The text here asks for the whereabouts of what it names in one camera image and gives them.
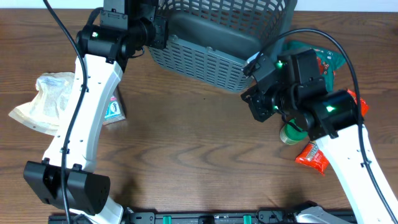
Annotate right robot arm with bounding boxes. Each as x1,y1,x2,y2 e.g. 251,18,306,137
241,49,397,223

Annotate red spaghetti pasta pack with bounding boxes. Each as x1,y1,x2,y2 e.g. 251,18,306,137
295,90,369,175

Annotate green Nescafe coffee bag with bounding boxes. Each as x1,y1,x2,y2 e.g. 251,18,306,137
282,40,346,92

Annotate Kleenex tissue multipack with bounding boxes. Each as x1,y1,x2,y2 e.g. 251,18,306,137
103,89,126,125

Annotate green lidded jar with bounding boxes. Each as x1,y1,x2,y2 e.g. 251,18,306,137
280,123,308,145

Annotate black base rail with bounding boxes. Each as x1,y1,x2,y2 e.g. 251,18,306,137
48,210,358,224

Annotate grey plastic basket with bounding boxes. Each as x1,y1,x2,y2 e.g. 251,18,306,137
149,0,297,92

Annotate beige paper pouch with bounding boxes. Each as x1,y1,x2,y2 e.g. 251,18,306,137
9,72,75,136

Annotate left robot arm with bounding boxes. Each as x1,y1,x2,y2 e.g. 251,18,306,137
23,0,168,223

